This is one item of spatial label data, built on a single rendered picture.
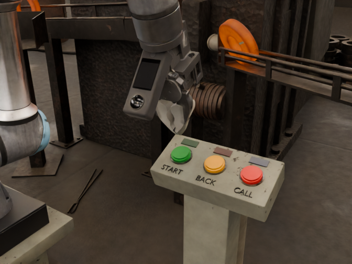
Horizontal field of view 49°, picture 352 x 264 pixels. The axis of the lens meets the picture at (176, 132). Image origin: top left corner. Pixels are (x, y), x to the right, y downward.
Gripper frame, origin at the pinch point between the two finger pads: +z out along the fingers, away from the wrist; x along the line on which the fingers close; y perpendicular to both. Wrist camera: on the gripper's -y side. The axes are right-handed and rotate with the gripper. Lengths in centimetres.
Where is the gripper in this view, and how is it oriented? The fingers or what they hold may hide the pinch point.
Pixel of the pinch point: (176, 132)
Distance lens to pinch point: 73.7
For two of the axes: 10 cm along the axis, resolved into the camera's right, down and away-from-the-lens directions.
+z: 1.8, 7.2, 6.8
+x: -8.6, -2.2, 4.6
